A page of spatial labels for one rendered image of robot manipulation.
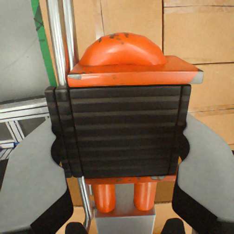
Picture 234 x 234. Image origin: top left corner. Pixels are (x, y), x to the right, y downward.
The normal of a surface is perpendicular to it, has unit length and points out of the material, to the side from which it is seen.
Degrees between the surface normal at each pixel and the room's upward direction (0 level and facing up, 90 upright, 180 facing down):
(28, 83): 0
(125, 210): 90
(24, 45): 0
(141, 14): 0
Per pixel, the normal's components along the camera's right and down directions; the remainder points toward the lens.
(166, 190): -0.03, -0.88
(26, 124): 0.03, 0.48
